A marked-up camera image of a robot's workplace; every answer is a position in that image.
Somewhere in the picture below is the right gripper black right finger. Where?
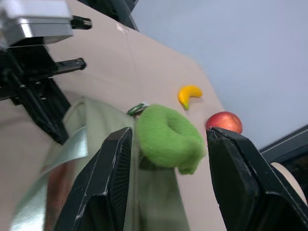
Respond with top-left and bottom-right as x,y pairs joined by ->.
207,126 -> 308,231

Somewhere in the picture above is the dark metal frame bar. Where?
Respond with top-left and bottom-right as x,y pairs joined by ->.
258,123 -> 308,165

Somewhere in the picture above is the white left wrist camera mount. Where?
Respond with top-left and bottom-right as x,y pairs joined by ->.
0,0 -> 74,47

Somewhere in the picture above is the beige round object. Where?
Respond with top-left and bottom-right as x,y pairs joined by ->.
270,162 -> 307,208

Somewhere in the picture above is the yellow toy banana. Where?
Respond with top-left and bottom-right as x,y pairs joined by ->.
177,84 -> 204,111

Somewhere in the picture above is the green plush keychain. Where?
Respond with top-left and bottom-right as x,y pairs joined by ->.
135,103 -> 207,176

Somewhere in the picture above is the translucent green zipper pouch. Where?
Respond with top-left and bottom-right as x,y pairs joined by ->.
9,95 -> 191,231

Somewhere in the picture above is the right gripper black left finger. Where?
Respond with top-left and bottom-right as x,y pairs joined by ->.
54,127 -> 133,231

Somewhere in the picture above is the red apple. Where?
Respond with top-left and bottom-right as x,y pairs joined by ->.
205,111 -> 243,134

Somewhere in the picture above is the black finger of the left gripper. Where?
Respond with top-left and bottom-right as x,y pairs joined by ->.
70,15 -> 93,30
54,57 -> 87,74

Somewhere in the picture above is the dark furniture leg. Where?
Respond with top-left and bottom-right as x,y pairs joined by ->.
78,0 -> 141,32

